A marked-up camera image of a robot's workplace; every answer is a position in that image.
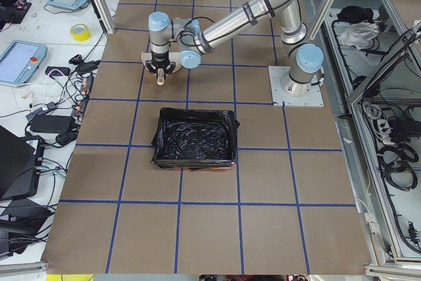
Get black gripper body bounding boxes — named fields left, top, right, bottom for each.
left=145, top=51, right=176, bottom=74

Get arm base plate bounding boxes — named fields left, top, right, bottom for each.
left=268, top=66, right=324, bottom=107

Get white crumpled cloth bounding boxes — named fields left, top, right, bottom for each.
left=338, top=22, right=379, bottom=50

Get black power adapter brick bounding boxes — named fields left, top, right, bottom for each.
left=30, top=115, right=76, bottom=134

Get black laptop computer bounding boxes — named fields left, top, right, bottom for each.
left=1, top=127, right=45, bottom=201

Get black cloth bundle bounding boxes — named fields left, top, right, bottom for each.
left=337, top=6, right=374, bottom=24

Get pink bin with black liner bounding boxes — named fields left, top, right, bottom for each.
left=151, top=107, right=239, bottom=170

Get lower teach pendant tablet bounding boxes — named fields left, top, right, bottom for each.
left=1, top=40, right=47, bottom=86

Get yellow tape roll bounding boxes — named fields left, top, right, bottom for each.
left=70, top=24, right=91, bottom=41

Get white power strip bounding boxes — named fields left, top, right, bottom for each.
left=363, top=102, right=394, bottom=145

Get beige plastic dustpan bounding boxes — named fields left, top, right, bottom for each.
left=141, top=51, right=182, bottom=86

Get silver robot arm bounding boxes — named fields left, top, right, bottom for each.
left=141, top=0, right=324, bottom=97

